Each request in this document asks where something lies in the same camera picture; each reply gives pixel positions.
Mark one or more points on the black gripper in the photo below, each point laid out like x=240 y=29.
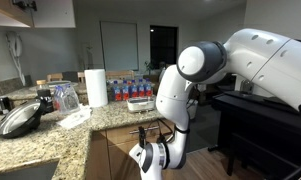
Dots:
x=142 y=137

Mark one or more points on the wooden drawer with steel handle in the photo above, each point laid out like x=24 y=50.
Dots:
x=130 y=133

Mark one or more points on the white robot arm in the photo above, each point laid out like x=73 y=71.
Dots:
x=269 y=60

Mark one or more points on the white plastic container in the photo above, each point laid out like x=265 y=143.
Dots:
x=140 y=104

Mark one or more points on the wooden cabinet door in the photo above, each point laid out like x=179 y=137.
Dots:
x=122 y=165

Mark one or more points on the Fiji water bottle pack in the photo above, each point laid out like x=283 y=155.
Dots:
x=126 y=89

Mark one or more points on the grey waste bin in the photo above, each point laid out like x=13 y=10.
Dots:
x=192 y=107

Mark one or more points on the white paper sheet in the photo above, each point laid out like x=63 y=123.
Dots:
x=76 y=118

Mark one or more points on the white paper towel roll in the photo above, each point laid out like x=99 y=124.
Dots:
x=96 y=87

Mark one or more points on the clear plastic bottle bag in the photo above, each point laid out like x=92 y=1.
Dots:
x=66 y=99

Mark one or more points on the white whiteboard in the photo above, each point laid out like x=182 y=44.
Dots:
x=119 y=42

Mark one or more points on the dark jar with tan lid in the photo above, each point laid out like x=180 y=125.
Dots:
x=43 y=91

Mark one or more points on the black digital piano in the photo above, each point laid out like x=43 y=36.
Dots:
x=261 y=132

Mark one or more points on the black pot lid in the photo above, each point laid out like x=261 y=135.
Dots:
x=22 y=119

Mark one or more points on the black coffee mug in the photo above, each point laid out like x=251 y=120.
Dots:
x=5 y=105

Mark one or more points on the upper wooden cabinet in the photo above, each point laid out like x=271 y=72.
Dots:
x=13 y=16

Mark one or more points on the white wall phone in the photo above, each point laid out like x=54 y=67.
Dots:
x=15 y=48

